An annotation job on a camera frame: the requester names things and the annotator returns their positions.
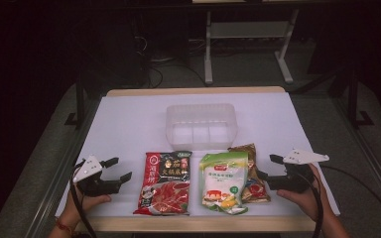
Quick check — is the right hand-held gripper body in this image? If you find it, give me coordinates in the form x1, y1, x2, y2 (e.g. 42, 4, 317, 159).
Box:
267, 148, 330, 194

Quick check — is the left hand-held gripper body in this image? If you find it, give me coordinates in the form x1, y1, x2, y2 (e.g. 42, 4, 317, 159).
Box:
72, 154, 122, 198

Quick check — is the gold brown food packet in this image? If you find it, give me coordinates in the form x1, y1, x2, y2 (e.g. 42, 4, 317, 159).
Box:
227, 143, 272, 204

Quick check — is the red and black food packet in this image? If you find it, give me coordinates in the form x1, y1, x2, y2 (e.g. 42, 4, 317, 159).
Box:
133, 151, 193, 216

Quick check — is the white and green food packet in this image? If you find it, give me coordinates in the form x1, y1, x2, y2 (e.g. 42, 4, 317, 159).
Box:
198, 151, 249, 216

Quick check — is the clear plastic container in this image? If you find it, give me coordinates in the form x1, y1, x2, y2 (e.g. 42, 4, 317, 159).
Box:
165, 103, 239, 153

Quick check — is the person's right hand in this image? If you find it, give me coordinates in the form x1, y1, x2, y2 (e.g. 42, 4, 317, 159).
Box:
276, 163, 326, 222

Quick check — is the person's left hand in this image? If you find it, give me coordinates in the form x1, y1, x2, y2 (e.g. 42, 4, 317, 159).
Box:
59, 184, 112, 227

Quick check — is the white table mat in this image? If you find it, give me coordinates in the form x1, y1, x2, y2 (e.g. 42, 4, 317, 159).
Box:
55, 92, 341, 218

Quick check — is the wooden table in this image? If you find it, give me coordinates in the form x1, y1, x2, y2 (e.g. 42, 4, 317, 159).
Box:
57, 85, 341, 233

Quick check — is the white metal stand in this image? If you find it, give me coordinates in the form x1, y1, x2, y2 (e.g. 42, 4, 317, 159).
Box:
203, 9, 301, 85

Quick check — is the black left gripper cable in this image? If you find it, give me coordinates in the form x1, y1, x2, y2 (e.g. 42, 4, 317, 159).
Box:
68, 161, 97, 238

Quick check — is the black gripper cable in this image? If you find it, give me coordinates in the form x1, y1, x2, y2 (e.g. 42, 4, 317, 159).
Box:
297, 167, 323, 238
68, 161, 97, 238

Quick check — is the aluminium side rail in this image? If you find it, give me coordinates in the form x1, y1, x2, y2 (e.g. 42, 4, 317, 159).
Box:
24, 102, 102, 238
331, 97, 381, 216

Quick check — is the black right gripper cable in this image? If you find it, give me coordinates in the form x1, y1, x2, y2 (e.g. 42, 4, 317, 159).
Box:
297, 167, 323, 238

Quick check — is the red string bracelet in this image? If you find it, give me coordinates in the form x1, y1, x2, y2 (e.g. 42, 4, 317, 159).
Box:
56, 218, 76, 235

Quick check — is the black metal frame stand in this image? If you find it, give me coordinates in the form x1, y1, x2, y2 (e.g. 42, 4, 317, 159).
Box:
328, 65, 375, 129
63, 70, 91, 131

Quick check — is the thin black cable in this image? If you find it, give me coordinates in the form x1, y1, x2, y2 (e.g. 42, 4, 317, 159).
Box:
319, 164, 381, 231

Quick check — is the tangle of floor cables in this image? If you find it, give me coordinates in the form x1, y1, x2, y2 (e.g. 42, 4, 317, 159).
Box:
133, 33, 209, 89

